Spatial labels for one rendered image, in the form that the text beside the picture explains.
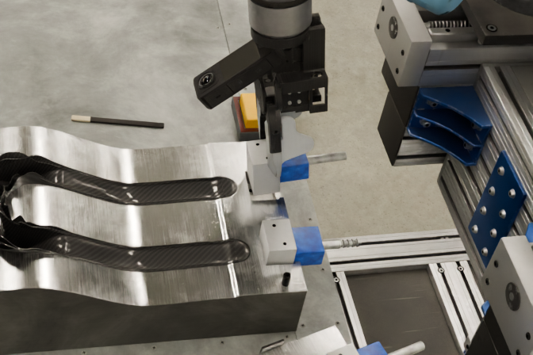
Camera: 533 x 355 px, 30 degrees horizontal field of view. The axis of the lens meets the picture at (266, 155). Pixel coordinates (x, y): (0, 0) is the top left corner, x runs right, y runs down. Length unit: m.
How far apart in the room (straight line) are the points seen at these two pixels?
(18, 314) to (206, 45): 0.65
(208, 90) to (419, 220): 1.43
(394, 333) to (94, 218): 0.96
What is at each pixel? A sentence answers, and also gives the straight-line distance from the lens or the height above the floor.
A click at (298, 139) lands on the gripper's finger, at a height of 1.00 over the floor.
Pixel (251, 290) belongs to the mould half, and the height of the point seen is 0.89.
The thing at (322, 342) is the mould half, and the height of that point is 0.85.
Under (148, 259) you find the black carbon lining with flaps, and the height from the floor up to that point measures 0.88.
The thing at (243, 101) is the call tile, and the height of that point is 0.84.
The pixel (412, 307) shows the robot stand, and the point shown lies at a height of 0.21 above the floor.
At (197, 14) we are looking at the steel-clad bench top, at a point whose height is 0.80.
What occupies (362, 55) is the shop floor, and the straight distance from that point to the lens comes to 3.00.
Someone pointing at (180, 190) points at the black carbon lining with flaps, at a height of 0.88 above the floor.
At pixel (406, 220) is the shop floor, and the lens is 2.56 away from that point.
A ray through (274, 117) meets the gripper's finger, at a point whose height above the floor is 1.05.
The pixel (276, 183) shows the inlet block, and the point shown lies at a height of 0.92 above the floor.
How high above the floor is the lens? 1.88
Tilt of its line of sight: 46 degrees down
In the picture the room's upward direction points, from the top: 11 degrees clockwise
